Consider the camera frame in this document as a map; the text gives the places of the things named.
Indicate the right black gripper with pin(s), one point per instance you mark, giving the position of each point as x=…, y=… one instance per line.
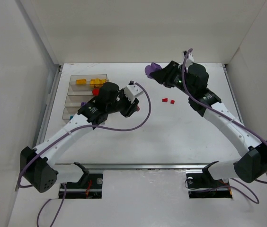
x=161, y=74

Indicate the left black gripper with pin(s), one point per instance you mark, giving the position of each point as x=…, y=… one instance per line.
x=129, y=108

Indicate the purple lego vase piece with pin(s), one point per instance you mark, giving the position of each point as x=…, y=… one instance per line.
x=153, y=67

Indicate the yellow striped lego brick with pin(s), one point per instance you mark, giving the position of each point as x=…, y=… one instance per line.
x=81, y=82

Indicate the red rounded lego brick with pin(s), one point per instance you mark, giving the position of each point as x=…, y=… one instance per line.
x=95, y=91

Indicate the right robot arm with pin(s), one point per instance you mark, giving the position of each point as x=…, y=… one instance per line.
x=192, y=79

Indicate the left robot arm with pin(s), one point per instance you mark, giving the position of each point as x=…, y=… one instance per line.
x=38, y=164

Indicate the clear acrylic bin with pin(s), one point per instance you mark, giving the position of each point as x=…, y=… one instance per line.
x=68, y=112
x=88, y=77
x=75, y=101
x=80, y=90

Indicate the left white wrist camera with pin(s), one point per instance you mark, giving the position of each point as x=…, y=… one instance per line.
x=132, y=92

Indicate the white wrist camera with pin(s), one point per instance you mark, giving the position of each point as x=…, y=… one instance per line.
x=132, y=92
x=188, y=58

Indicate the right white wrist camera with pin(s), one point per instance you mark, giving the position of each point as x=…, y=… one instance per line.
x=188, y=58

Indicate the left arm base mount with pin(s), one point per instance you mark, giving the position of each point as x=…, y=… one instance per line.
x=91, y=189

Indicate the aluminium frame rail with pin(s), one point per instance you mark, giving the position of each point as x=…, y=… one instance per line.
x=144, y=166

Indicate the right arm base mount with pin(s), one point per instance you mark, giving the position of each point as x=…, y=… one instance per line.
x=201, y=186

